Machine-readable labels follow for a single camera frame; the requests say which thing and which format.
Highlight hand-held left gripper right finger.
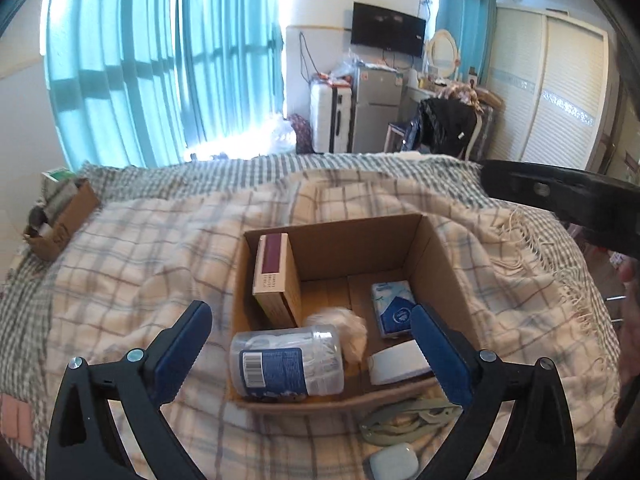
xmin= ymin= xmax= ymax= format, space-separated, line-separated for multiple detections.
xmin=410 ymin=303 xmax=579 ymax=480

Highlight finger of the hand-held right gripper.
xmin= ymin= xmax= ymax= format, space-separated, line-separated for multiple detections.
xmin=480 ymin=159 xmax=640 ymax=261

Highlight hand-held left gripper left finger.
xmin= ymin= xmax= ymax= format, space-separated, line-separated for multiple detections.
xmin=45 ymin=300 xmax=214 ymax=480

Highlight person's right hand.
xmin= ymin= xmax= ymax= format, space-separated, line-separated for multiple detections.
xmin=614 ymin=262 xmax=640 ymax=428

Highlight white tape roll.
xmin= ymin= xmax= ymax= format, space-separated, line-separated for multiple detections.
xmin=367 ymin=339 xmax=433 ymax=387

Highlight blue tissue packet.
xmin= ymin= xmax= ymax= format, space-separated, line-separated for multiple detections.
xmin=371 ymin=281 xmax=418 ymax=339

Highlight cream plaid blanket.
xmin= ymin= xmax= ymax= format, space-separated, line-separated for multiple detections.
xmin=45 ymin=167 xmax=623 ymax=480

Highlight white fluffy ball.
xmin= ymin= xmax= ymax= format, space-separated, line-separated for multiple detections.
xmin=305 ymin=308 xmax=368 ymax=363

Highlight clear cotton swab jar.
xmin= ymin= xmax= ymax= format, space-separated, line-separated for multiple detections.
xmin=229 ymin=325 xmax=346 ymax=401

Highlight white earbuds case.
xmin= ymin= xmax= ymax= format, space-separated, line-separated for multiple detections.
xmin=367 ymin=442 xmax=421 ymax=480

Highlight cream sliding wardrobe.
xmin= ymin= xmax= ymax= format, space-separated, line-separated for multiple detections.
xmin=482 ymin=2 xmax=623 ymax=173

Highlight maroon and beige carton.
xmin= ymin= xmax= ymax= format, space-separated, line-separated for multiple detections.
xmin=251 ymin=233 xmax=304 ymax=328

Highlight black jacket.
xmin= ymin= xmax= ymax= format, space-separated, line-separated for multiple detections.
xmin=417 ymin=96 xmax=481 ymax=161

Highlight small brown cardboard box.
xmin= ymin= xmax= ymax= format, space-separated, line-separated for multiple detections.
xmin=22 ymin=178 xmax=102 ymax=262

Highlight white dressing table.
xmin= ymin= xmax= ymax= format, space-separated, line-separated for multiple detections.
xmin=400 ymin=82 xmax=441 ymax=126

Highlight wooden chair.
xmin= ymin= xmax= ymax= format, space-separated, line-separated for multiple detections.
xmin=384 ymin=122 xmax=408 ymax=153

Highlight grey checked bedspread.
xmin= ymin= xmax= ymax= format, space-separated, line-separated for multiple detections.
xmin=0 ymin=152 xmax=621 ymax=480

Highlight white oval mirror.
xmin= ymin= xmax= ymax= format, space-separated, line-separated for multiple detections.
xmin=425 ymin=29 xmax=461 ymax=81

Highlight green and white carton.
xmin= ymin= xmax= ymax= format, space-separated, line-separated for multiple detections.
xmin=41 ymin=169 xmax=77 ymax=196

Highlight narrow teal curtain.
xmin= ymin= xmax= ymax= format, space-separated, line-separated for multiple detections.
xmin=434 ymin=0 xmax=498 ymax=86

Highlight silver mini fridge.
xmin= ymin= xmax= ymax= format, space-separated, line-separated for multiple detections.
xmin=350 ymin=64 xmax=406 ymax=155

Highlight clear plastic bags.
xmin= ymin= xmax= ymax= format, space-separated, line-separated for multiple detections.
xmin=260 ymin=112 xmax=296 ymax=153

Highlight dark patterned bag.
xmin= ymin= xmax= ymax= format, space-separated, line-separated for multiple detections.
xmin=287 ymin=114 xmax=313 ymax=155

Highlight plastic bag with items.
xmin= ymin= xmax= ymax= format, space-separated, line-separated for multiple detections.
xmin=335 ymin=52 xmax=401 ymax=81

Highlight white suitcase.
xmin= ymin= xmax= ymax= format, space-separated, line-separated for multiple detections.
xmin=309 ymin=80 xmax=356 ymax=153

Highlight wide teal curtain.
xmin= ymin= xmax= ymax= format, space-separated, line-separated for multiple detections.
xmin=42 ymin=0 xmax=286 ymax=168

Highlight black wall television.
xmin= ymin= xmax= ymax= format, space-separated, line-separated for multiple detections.
xmin=350 ymin=1 xmax=427 ymax=58

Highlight black wall cable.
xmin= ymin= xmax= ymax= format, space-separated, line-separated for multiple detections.
xmin=298 ymin=31 xmax=321 ymax=83

